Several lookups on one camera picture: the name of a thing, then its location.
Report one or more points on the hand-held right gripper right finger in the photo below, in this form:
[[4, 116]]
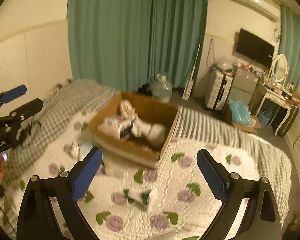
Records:
[[211, 172]]

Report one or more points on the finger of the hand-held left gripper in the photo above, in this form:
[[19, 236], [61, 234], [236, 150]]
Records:
[[13, 93], [27, 108]]

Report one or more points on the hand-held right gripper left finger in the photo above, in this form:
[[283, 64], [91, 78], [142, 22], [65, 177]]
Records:
[[86, 172]]

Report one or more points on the small pale soft item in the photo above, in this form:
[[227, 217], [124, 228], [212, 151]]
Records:
[[75, 149]]

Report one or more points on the brown cardboard box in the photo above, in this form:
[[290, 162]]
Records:
[[150, 110]]

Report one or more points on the white printed soft pack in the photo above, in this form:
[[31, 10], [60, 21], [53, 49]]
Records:
[[116, 127]]

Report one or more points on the white soft toy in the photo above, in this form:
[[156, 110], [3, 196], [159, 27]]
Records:
[[150, 130]]

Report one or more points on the floral white quilt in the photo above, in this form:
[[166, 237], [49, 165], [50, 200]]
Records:
[[180, 170]]

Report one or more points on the grey checkered blanket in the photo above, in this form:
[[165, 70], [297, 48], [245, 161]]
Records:
[[65, 105]]

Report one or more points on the grey striped bed sheet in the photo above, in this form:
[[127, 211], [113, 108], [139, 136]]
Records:
[[205, 127]]

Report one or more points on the cardboard box of blue items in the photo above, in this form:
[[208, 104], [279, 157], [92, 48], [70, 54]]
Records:
[[241, 116]]

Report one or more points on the white plush doll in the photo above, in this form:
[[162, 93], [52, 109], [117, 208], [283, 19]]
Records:
[[127, 110]]

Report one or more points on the blue plastic basket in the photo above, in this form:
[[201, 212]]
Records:
[[264, 118]]

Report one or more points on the white suitcase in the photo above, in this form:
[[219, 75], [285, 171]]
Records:
[[216, 90]]

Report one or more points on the dark suitcase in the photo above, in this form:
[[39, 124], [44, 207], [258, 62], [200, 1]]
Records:
[[290, 121]]

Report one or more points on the white folded rack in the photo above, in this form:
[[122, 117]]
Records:
[[191, 80]]

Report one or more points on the grey mini fridge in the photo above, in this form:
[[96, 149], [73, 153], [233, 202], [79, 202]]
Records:
[[245, 82]]

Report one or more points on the white dressing table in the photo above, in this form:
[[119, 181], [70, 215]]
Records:
[[272, 97]]

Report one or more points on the clear water jug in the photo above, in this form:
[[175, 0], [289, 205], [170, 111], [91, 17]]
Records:
[[161, 88]]

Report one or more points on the black cloth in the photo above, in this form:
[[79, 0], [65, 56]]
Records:
[[144, 89]]

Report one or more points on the white oval mirror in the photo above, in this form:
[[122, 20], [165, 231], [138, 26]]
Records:
[[280, 67]]

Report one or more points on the wide green curtain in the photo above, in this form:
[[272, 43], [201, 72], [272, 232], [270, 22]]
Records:
[[130, 35]]

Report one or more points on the narrow green curtain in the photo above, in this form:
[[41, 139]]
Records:
[[291, 45]]

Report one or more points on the white air conditioner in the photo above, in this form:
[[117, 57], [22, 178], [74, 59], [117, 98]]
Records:
[[256, 1]]

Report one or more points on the black wall television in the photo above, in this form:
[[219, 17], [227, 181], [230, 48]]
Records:
[[255, 46]]

